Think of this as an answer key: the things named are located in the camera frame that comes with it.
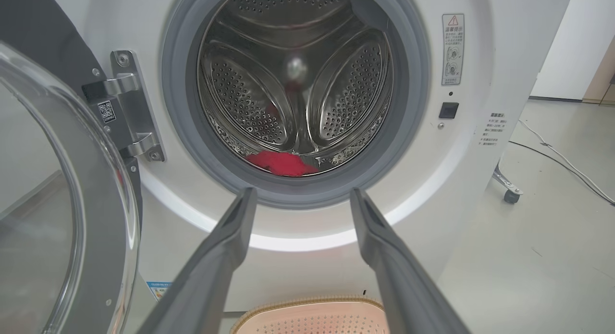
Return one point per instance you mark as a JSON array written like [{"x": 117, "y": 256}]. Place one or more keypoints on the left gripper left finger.
[{"x": 206, "y": 276}]

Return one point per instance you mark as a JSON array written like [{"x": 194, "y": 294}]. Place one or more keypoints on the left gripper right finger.
[{"x": 399, "y": 286}]

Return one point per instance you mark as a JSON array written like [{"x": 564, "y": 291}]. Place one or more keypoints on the black round glass washer door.
[{"x": 103, "y": 238}]

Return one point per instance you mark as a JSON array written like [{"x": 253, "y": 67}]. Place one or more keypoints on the red garment with white stripes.
[{"x": 283, "y": 163}]

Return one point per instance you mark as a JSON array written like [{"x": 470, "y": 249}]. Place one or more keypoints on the pink plastic laundry basket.
[{"x": 307, "y": 319}]

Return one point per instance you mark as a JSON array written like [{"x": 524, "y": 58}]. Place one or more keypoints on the white front-load washing machine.
[{"x": 456, "y": 180}]

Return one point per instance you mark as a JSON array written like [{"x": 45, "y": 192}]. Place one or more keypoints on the grey rubber door gasket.
[{"x": 178, "y": 108}]

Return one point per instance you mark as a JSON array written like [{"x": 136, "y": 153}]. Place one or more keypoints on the silver door hinge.
[{"x": 132, "y": 113}]

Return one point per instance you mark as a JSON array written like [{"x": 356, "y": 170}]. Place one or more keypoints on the black door latch socket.
[{"x": 448, "y": 110}]

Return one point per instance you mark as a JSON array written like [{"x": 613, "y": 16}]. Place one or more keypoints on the blue white energy label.
[{"x": 156, "y": 288}]

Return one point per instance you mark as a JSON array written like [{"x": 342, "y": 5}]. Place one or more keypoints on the grey stand leg with caster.
[{"x": 511, "y": 196}]

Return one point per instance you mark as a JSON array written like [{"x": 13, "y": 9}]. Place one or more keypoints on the printed text label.
[{"x": 495, "y": 129}]

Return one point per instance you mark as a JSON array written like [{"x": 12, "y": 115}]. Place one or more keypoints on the stainless steel washer drum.
[{"x": 250, "y": 93}]

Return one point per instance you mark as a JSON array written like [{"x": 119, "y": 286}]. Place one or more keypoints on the small QR code sticker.
[{"x": 106, "y": 111}]

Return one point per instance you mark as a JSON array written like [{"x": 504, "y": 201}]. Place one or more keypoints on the white warning sticker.
[{"x": 453, "y": 50}]

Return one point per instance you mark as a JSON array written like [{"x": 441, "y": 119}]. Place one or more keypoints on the brown wooden furniture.
[{"x": 600, "y": 84}]

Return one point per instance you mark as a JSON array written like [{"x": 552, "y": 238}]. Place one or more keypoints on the white partition board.
[{"x": 571, "y": 45}]

